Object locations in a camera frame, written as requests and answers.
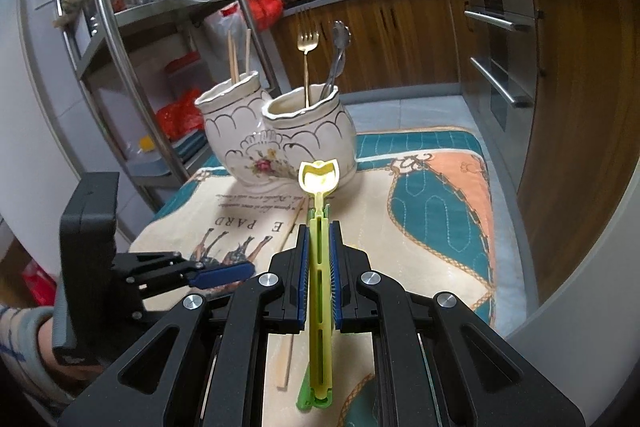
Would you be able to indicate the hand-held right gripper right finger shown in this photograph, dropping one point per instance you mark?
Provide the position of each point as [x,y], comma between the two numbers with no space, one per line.
[336,277]

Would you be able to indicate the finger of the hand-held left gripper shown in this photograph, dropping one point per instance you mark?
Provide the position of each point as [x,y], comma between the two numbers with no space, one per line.
[225,274]
[150,259]

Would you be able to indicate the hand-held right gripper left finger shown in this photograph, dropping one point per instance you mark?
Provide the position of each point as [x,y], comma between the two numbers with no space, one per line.
[301,277]

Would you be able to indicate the floral ceramic double utensil holder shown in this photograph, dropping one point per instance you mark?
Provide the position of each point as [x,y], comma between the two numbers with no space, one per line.
[280,142]

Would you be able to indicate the gold fork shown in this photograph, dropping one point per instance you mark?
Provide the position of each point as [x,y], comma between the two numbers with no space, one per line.
[306,57]

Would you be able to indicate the silver fork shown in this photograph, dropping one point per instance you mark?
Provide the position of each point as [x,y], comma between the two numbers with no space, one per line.
[342,34]

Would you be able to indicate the person's left forearm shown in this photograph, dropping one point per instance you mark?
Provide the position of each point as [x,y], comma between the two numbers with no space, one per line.
[30,352]

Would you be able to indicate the yellow-lidded plastic container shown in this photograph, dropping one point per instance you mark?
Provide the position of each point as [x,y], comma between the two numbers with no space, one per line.
[145,149]

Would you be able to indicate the printed teal and beige mat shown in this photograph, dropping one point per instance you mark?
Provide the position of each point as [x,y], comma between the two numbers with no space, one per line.
[425,217]

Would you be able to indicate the crumpled red plastic bag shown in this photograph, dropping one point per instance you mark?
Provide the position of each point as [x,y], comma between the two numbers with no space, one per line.
[180,122]

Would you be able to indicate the red-lidded plastic container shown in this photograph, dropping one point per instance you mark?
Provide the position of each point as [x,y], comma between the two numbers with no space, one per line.
[187,77]

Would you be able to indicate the metal shelf rack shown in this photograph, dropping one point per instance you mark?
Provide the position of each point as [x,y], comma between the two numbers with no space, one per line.
[150,14]

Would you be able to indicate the white plastic bag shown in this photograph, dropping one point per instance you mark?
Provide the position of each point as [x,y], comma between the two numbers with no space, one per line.
[225,37]

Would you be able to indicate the wooden base cabinets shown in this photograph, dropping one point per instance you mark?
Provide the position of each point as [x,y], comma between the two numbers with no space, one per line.
[390,42]

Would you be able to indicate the built-in oven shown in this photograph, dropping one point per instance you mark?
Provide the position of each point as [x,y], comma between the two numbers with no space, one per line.
[500,57]

